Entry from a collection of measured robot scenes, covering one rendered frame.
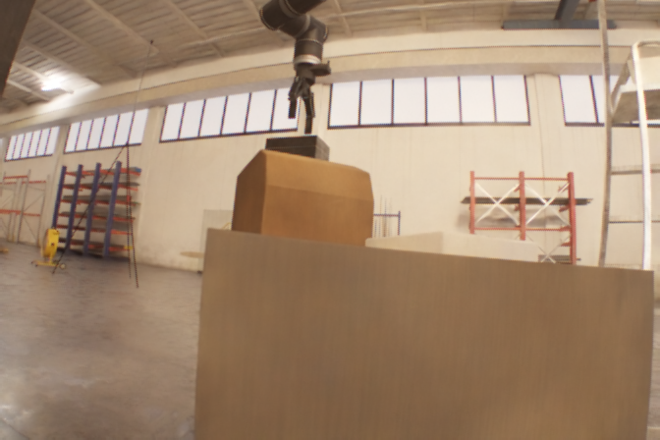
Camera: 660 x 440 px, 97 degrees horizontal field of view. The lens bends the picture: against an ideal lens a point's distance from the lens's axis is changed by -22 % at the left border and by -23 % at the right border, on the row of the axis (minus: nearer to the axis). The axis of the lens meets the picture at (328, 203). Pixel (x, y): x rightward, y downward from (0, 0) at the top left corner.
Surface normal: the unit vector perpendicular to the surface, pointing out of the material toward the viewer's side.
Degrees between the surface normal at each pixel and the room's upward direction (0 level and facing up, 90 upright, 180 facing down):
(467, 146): 90
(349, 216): 90
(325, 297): 90
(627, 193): 90
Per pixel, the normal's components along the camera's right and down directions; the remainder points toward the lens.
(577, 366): 0.50, -0.11
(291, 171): 0.40, -0.48
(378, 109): -0.32, -0.18
